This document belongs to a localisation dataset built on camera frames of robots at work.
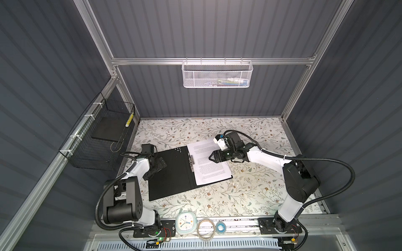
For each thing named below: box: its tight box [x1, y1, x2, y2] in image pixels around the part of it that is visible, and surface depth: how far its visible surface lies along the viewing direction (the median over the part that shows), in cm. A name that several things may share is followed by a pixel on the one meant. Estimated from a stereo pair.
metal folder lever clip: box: [187, 152, 195, 173], surface depth 98 cm
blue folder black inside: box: [148, 145, 233, 202], surface depth 91 cm
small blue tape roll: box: [215, 221, 227, 235], surface depth 76 cm
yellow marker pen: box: [125, 112, 134, 128], surface depth 83 cm
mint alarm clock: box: [174, 211, 198, 235], surface depth 74 cm
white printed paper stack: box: [186, 138, 233, 186], surface depth 95 cm
